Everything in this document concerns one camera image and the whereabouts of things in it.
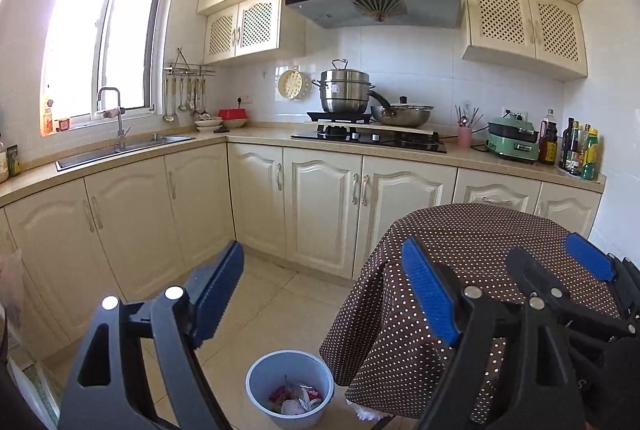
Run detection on green bottle yellow label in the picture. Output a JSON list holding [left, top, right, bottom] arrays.
[[580, 127, 599, 181]]

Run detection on lower cabinets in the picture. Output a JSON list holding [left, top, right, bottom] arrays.
[[1, 129, 605, 360]]

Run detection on pink utensil cup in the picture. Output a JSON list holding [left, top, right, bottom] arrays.
[[458, 126, 473, 149]]

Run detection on blue plastic trash bin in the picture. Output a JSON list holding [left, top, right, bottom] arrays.
[[245, 350, 334, 429]]

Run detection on window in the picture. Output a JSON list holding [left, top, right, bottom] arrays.
[[39, 0, 160, 137]]

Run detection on cream round strainer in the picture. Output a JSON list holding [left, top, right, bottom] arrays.
[[277, 68, 307, 100]]

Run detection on steel sink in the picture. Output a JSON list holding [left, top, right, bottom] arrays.
[[55, 133, 193, 172]]

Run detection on brown polka dot tablecloth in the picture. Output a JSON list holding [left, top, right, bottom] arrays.
[[319, 203, 624, 424]]

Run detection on range hood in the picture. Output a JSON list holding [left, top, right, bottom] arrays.
[[285, 0, 462, 28]]

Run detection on black gas stove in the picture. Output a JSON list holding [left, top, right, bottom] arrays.
[[291, 112, 447, 154]]

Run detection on steel steamer pot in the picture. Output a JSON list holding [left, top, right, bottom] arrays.
[[311, 59, 372, 114]]

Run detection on steel faucet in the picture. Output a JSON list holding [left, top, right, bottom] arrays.
[[96, 86, 127, 153]]

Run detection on steel wok with lid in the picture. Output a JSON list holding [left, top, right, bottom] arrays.
[[368, 90, 434, 128]]

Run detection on dark soy sauce bottle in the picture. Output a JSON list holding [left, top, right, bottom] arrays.
[[538, 109, 558, 166]]

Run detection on hanging utensil rack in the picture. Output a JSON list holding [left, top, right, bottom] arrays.
[[162, 47, 216, 124]]

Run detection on green electric cooker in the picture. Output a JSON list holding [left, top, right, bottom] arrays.
[[485, 114, 539, 163]]

